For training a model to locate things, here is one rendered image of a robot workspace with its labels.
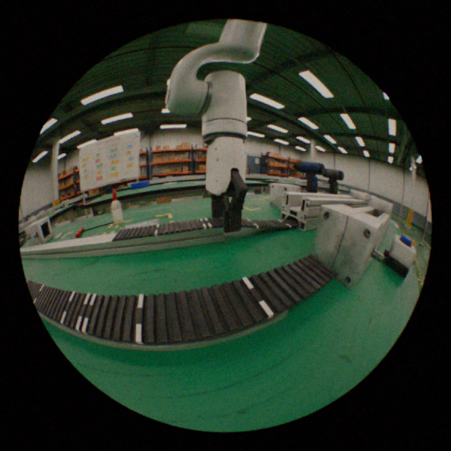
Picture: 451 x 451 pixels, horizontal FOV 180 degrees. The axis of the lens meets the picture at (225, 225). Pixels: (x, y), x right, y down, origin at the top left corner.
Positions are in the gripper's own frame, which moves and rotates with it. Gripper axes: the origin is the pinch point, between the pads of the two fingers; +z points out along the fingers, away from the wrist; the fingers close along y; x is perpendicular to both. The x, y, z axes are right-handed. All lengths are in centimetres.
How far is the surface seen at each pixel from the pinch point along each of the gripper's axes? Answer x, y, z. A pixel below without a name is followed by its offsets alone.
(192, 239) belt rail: -6.8, 1.5, 3.0
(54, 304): -26.8, 19.5, 0.5
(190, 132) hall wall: 95, -1055, -340
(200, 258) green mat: -6.3, 6.7, 4.0
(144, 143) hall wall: -244, -1012, -268
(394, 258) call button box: 27.5, 30.0, 1.6
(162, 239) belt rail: -12.4, 2.1, 2.0
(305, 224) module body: 19.3, 4.9, 2.0
